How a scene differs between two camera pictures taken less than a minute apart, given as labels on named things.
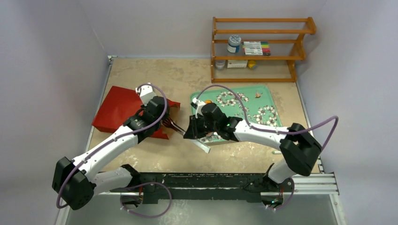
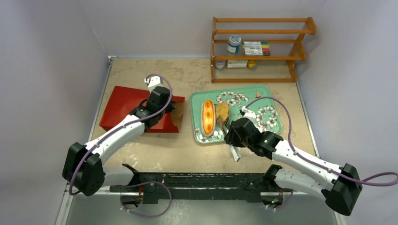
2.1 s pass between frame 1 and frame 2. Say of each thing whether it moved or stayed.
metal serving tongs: moved
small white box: stayed
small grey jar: stayed
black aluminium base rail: stayed
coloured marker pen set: stayed
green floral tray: stayed
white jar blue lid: stayed
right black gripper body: moved
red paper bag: moved
